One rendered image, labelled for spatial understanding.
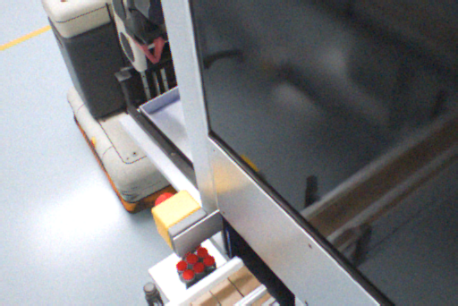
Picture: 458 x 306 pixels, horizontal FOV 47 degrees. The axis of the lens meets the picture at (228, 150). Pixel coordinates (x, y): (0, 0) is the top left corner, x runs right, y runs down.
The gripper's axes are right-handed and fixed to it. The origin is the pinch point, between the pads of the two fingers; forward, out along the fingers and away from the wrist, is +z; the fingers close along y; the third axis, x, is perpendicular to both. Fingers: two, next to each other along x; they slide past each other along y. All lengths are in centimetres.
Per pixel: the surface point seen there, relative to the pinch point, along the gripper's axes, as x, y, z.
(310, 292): -13, 66, -4
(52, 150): -20, -102, 100
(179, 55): -13, 40, -30
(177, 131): -2.6, 9.1, 14.3
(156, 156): -10.3, 12.5, 14.6
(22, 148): -30, -113, 99
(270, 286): -11, 53, 16
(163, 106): -0.9, -0.2, 14.1
